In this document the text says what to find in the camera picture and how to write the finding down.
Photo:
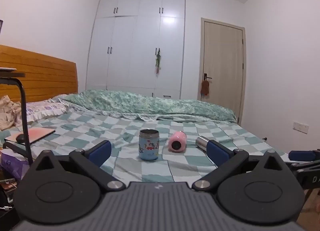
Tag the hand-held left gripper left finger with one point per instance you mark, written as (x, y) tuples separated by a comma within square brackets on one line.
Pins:
[(101, 154)]

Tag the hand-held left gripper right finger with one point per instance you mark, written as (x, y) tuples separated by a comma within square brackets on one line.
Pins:
[(217, 154)]

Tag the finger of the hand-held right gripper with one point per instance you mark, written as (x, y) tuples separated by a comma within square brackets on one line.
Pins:
[(301, 156)]

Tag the pink cup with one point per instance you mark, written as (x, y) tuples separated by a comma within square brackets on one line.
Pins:
[(177, 141)]

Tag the stainless steel cup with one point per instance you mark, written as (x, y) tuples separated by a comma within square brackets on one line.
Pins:
[(202, 143)]

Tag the blue printed cup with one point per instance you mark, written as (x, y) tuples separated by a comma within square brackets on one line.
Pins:
[(148, 145)]

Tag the checked bed sheet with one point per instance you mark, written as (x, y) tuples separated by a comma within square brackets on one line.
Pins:
[(140, 126)]

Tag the pink laptop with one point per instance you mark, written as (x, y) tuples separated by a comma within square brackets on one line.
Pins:
[(41, 133)]

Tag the brown hanging cloth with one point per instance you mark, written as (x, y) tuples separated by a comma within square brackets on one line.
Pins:
[(205, 87)]

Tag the green floral quilt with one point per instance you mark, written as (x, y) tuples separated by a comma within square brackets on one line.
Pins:
[(150, 104)]

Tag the purple floral pillow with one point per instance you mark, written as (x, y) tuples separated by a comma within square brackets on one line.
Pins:
[(42, 109)]

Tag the black computer mouse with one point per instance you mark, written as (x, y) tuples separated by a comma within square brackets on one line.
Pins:
[(22, 138)]

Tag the purple bag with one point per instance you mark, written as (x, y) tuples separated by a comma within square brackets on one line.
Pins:
[(15, 164)]

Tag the wooden door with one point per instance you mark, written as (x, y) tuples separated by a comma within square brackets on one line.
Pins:
[(223, 65)]

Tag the wooden headboard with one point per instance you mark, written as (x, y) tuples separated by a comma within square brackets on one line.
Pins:
[(42, 75)]

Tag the beige crumpled cloth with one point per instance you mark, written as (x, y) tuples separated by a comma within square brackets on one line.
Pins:
[(7, 113)]

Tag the green hanging ornament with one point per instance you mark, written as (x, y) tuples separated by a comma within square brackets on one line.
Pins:
[(158, 60)]

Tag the white wardrobe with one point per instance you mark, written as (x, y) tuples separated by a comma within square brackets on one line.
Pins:
[(136, 45)]

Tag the white wall socket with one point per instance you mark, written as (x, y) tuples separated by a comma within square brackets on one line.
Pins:
[(300, 127)]

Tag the black frame side table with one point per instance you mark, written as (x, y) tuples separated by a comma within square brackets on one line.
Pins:
[(24, 111)]

